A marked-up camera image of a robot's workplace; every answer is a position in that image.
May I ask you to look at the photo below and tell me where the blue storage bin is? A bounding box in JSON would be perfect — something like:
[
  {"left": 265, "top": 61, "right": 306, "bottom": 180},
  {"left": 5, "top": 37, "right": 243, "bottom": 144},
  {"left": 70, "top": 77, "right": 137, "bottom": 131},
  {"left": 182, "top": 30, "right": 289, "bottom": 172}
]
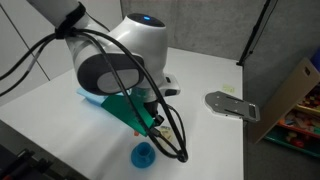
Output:
[{"left": 310, "top": 46, "right": 320, "bottom": 74}]

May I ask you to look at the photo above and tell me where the pale yellow sticker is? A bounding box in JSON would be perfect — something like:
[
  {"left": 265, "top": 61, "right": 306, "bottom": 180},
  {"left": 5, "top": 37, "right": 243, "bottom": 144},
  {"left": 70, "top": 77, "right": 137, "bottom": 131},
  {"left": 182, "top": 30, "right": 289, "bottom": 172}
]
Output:
[{"left": 222, "top": 85, "right": 236, "bottom": 94}]

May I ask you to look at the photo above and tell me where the blue toy mug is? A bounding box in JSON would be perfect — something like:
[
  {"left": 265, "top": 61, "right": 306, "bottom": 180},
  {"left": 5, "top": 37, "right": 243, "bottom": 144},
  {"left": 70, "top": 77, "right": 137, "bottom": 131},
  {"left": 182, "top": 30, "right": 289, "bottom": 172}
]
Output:
[{"left": 134, "top": 141, "right": 155, "bottom": 160}]

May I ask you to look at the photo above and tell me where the blue toy saucer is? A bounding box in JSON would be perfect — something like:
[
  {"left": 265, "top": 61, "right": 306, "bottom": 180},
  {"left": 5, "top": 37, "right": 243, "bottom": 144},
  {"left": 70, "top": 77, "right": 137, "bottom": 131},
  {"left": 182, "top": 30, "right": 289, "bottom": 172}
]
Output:
[{"left": 130, "top": 148, "right": 157, "bottom": 169}]

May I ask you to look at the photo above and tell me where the wooden toy storage shelf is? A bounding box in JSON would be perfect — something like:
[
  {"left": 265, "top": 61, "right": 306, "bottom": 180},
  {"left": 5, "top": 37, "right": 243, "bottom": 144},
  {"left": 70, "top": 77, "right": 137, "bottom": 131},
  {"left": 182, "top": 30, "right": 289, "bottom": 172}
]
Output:
[{"left": 249, "top": 57, "right": 320, "bottom": 159}]

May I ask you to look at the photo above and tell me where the black equipment frame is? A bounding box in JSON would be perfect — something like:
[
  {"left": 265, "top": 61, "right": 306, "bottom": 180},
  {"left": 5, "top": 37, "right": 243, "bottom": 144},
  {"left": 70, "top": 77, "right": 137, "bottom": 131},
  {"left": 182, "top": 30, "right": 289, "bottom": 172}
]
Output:
[{"left": 0, "top": 143, "right": 89, "bottom": 180}]

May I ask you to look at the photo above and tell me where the black cable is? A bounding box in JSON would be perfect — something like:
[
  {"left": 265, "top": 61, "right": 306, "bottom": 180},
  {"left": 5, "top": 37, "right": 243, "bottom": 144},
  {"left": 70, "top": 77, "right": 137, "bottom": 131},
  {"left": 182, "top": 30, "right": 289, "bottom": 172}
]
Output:
[
  {"left": 0, "top": 31, "right": 183, "bottom": 159},
  {"left": 0, "top": 28, "right": 189, "bottom": 163}
]

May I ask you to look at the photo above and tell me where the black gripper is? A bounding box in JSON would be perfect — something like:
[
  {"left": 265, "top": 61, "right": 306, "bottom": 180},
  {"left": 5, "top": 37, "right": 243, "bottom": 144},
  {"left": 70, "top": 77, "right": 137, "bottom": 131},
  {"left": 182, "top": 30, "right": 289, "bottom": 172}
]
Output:
[{"left": 143, "top": 99, "right": 165, "bottom": 127}]

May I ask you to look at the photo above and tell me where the grey metal mounting plate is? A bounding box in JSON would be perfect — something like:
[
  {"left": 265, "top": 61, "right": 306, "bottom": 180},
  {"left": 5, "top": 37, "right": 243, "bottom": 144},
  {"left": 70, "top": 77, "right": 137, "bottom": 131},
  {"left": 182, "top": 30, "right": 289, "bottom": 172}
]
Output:
[{"left": 204, "top": 90, "right": 261, "bottom": 124}]

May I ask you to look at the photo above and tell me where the black tripod pole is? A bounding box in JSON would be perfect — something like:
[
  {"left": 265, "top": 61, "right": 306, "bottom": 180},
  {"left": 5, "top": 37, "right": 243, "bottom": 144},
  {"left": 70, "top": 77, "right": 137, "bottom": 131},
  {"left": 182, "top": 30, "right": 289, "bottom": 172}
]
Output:
[{"left": 236, "top": 0, "right": 274, "bottom": 67}]

